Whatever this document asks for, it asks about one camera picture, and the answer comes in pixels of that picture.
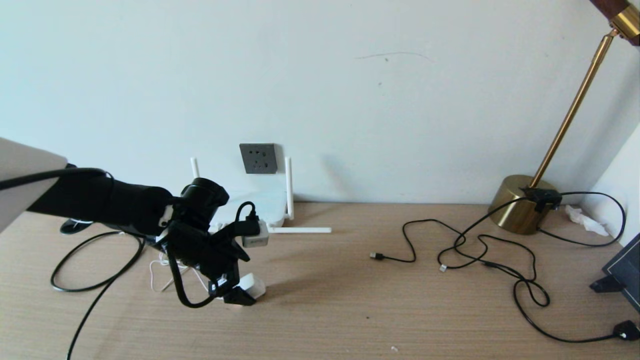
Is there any black ethernet cable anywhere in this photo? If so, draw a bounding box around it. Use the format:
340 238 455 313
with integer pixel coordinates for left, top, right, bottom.
50 231 147 360

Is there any white router with antennas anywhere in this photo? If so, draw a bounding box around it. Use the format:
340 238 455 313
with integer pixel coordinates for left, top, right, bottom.
190 156 332 236

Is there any grey wall socket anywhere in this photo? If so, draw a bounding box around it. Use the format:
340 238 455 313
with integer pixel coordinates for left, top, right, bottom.
239 143 277 175

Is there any crumpled white tissue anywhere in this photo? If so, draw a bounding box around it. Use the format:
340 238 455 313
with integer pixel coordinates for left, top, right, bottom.
565 205 611 237

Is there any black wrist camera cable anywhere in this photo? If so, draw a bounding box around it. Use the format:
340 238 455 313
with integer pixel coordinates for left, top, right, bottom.
0 167 261 309

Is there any white power adapter with cord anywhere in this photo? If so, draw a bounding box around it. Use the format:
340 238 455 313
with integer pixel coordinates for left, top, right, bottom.
149 250 211 293

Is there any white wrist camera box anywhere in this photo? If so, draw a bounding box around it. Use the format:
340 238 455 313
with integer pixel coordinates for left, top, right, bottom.
242 220 270 249

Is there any brass desk lamp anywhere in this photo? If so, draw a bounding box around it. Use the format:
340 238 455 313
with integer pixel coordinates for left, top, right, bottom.
488 0 640 236

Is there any black USB cable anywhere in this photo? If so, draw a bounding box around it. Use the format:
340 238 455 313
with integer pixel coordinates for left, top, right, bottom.
370 218 640 343

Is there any black desk cable grommet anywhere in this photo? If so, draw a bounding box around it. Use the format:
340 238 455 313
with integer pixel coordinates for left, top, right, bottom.
60 218 94 235

